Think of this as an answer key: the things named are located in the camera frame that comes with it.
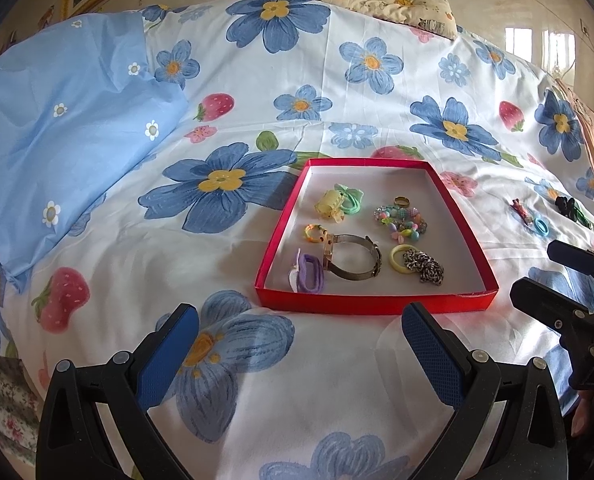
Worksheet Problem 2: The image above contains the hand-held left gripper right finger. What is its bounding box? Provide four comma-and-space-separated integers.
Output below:
401, 302, 570, 480

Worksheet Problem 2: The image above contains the purple hair tie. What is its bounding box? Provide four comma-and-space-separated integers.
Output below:
289, 251, 326, 295

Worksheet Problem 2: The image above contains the small yellow orange ring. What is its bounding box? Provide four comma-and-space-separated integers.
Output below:
304, 223, 330, 245

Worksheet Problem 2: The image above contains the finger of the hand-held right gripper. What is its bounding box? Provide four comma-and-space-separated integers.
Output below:
509, 276, 586, 334
547, 240, 594, 277

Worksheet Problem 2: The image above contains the light blue flowered pillow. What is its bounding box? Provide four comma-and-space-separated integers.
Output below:
0, 12, 190, 294

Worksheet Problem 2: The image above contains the colourful beaded bracelet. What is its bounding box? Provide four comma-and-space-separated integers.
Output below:
373, 203, 428, 244

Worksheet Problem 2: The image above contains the small flowered cloth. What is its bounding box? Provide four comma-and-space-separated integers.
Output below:
0, 350, 43, 467

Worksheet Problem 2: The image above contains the metal chain bracelet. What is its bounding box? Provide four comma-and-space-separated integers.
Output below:
402, 248, 446, 286

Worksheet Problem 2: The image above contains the metal band wristwatch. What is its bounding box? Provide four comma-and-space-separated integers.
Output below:
322, 232, 382, 281

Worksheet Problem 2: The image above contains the yellow plastic bangle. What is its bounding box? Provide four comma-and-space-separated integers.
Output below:
389, 243, 420, 275

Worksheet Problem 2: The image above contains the red patterned hair clip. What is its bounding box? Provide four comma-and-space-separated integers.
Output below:
510, 198, 533, 226

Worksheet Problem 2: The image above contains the red cardboard box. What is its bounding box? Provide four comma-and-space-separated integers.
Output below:
254, 157, 500, 316

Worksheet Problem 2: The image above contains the floral strawberry bedsheet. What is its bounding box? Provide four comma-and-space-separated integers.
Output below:
0, 0, 594, 480

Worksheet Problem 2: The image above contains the black hair tie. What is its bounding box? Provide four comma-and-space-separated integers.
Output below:
554, 196, 586, 221

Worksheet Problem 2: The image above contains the yellow hair clip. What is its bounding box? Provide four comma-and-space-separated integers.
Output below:
314, 187, 348, 224

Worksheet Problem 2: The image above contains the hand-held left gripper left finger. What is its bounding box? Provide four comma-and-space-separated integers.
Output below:
36, 303, 200, 480

